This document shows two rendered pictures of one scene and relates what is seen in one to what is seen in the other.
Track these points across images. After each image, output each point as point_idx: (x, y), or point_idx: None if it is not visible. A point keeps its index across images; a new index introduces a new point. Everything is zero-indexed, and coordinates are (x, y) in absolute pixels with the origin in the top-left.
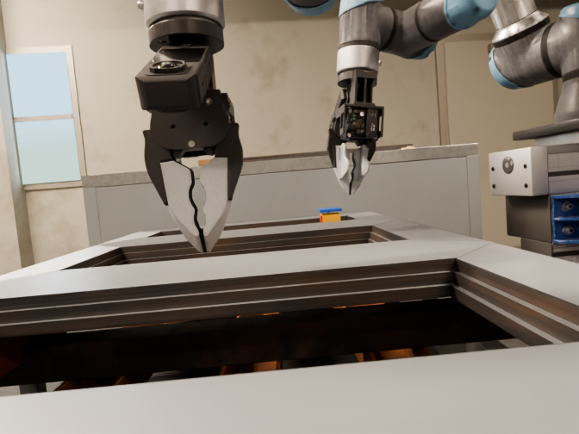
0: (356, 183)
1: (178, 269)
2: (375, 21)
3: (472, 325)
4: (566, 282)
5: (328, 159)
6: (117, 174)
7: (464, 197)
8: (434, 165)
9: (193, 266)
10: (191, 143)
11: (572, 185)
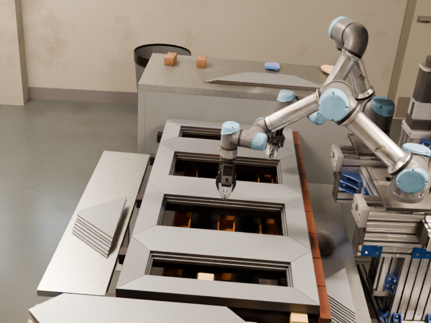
0: (272, 156)
1: (210, 187)
2: None
3: None
4: (294, 221)
5: (274, 96)
6: (158, 86)
7: (346, 127)
8: None
9: (213, 186)
10: None
11: (351, 170)
